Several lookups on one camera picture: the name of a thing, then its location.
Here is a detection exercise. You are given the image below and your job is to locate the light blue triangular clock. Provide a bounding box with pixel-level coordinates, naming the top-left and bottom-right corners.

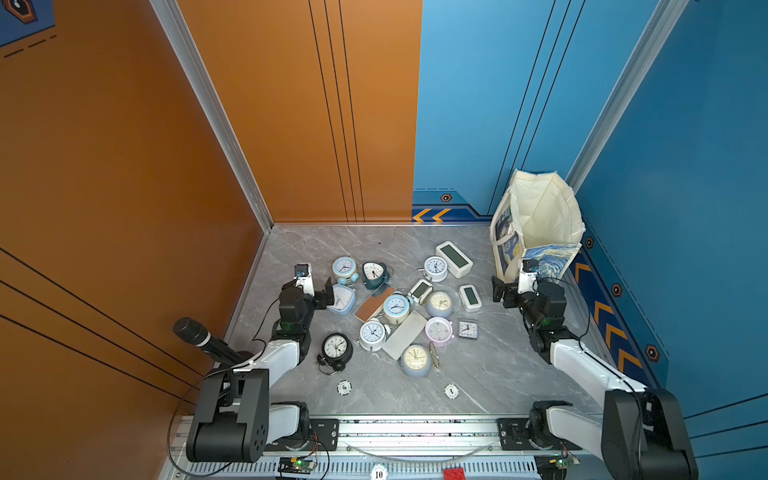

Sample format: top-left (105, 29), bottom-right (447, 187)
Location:
top-left (327, 283), bottom-right (357, 316)

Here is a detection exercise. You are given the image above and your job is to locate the cream blue-rim alarm clock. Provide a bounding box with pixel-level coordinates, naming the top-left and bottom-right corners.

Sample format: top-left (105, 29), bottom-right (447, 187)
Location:
top-left (383, 293), bottom-right (411, 326)

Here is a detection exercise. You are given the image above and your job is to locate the cream canvas bag blue print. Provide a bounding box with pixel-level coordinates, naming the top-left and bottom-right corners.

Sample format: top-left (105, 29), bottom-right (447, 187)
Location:
top-left (490, 170), bottom-right (586, 283)

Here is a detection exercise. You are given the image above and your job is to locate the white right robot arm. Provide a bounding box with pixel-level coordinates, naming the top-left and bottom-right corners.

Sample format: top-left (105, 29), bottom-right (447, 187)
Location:
top-left (491, 277), bottom-right (699, 479)

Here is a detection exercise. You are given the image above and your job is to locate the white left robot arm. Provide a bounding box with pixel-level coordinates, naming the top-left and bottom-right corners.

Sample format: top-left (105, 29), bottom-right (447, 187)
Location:
top-left (173, 283), bottom-right (335, 463)

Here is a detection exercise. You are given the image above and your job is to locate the small white digital clock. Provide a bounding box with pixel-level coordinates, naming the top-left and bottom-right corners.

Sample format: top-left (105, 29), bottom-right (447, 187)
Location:
top-left (459, 284), bottom-right (483, 313)

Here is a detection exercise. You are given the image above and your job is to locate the light blue round clock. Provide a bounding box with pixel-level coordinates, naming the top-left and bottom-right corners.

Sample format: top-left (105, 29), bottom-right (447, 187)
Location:
top-left (332, 256), bottom-right (359, 285)

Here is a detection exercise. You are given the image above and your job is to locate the black twin-bell alarm clock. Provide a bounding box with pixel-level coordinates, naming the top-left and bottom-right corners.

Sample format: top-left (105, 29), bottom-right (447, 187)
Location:
top-left (316, 332), bottom-right (354, 375)

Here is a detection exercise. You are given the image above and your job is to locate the small black square clock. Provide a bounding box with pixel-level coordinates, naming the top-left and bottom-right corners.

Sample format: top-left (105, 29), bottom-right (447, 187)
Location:
top-left (458, 321), bottom-right (479, 340)

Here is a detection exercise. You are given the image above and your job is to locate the dark teal triangular clock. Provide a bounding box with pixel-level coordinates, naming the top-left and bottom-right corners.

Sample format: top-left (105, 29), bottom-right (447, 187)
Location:
top-left (362, 261), bottom-right (390, 291)

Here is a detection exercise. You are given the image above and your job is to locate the large white digital clock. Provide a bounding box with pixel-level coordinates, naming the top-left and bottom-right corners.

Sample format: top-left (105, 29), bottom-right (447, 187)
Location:
top-left (435, 241), bottom-right (474, 278)

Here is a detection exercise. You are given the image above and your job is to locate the white twin-bell alarm clock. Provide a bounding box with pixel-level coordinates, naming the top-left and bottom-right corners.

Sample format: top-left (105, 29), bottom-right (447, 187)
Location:
top-left (359, 320), bottom-right (391, 353)

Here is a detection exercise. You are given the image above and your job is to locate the white round alarm clock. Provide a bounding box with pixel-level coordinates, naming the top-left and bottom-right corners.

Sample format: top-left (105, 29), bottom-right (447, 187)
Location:
top-left (421, 255), bottom-right (448, 283)

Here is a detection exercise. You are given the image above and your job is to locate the pink round alarm clock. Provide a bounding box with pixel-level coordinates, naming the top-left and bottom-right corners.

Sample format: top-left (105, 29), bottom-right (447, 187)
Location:
top-left (425, 317), bottom-right (454, 348)

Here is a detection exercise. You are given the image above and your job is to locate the tilted white digital clock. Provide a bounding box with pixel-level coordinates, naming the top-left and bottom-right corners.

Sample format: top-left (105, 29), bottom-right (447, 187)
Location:
top-left (408, 279), bottom-right (434, 305)

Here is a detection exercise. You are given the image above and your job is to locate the grey rectangular flat clock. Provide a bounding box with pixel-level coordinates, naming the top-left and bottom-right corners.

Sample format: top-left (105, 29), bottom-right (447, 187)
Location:
top-left (382, 311), bottom-right (427, 360)

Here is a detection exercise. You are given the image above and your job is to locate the blue beige-face alarm clock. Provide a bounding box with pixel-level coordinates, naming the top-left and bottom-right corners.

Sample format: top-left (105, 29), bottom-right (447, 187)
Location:
top-left (400, 344), bottom-right (432, 378)

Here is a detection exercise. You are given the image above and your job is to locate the left white round marker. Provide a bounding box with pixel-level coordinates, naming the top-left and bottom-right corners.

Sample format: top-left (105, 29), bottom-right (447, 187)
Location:
top-left (337, 380), bottom-right (352, 396)

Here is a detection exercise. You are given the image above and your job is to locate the white round marker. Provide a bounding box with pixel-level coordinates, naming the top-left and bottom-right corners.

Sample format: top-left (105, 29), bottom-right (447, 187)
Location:
top-left (337, 380), bottom-right (352, 396)
top-left (444, 383), bottom-right (460, 400)

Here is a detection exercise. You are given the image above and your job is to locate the right white round marker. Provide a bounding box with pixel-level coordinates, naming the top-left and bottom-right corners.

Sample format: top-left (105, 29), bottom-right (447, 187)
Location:
top-left (444, 383), bottom-right (460, 400)

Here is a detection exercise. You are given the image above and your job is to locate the black microphone on stand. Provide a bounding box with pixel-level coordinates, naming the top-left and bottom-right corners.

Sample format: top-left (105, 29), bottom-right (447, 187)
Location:
top-left (173, 317), bottom-right (253, 367)

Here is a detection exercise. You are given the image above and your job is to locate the green circuit board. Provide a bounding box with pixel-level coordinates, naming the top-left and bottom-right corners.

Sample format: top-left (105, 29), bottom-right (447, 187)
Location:
top-left (277, 457), bottom-right (317, 478)

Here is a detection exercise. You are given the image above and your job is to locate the white number ten tag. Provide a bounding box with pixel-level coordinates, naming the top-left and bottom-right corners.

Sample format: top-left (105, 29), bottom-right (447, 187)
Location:
top-left (370, 464), bottom-right (388, 480)

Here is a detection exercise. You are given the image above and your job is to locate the red block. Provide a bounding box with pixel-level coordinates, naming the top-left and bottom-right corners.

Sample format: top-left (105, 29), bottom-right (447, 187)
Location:
top-left (443, 467), bottom-right (466, 480)

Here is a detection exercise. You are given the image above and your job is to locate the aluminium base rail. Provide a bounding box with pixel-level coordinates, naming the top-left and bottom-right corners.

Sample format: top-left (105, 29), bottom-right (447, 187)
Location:
top-left (159, 414), bottom-right (609, 479)

